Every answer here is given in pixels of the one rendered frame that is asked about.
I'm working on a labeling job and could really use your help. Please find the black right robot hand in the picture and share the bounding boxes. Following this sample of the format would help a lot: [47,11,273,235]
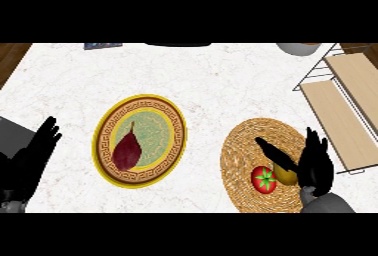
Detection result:
[254,126,336,198]

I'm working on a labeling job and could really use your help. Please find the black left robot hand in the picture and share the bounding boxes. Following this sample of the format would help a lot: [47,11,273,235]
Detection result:
[0,115,63,203]

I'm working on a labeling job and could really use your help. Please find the yellow lemon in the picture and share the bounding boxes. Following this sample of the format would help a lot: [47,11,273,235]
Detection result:
[272,161,300,186]

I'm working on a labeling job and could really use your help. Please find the round woven wicker placemat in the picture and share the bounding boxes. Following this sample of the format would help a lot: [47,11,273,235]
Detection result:
[218,117,307,214]

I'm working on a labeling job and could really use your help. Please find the red tomato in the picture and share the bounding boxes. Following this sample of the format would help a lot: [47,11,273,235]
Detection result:
[249,165,279,195]

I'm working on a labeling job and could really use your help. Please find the yellow patterned round plate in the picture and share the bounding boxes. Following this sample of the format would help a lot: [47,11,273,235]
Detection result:
[90,93,189,190]

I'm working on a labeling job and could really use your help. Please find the grey round pot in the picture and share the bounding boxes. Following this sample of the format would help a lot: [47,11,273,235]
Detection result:
[274,42,323,57]

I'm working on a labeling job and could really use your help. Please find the dark blue flat object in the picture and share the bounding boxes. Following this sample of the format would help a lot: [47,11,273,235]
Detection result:
[83,42,124,51]

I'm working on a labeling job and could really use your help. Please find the black rounded appliance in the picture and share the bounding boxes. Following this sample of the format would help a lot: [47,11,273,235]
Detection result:
[143,42,212,48]

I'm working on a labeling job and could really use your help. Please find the wire tiered shelf wooden boards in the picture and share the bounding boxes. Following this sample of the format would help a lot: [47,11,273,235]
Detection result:
[291,42,378,175]

